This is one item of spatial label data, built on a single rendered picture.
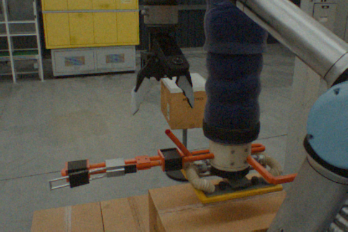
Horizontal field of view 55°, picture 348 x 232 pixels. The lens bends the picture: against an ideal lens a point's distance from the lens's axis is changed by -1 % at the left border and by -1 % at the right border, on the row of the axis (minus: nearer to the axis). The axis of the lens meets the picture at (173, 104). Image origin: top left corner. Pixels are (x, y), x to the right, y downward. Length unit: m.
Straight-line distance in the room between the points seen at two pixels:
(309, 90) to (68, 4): 6.48
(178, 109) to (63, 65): 5.64
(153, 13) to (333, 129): 0.43
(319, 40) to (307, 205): 0.30
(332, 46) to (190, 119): 2.58
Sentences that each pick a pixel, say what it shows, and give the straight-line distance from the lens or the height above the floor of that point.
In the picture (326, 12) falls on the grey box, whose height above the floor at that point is 1.70.
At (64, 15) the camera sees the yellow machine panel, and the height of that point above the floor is 1.47.
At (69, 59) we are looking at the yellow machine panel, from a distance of 8.46.
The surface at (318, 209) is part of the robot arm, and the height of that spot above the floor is 1.45.
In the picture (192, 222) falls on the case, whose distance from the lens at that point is 1.41.
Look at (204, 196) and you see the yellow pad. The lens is 1.32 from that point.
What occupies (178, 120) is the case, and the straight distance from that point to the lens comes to 3.16.
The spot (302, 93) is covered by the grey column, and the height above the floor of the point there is 1.10.
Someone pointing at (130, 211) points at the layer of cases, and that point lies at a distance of 2.18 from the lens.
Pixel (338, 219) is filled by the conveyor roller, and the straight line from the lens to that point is 2.32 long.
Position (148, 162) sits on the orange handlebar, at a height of 1.20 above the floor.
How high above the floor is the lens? 1.77
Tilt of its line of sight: 17 degrees down
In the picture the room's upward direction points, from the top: straight up
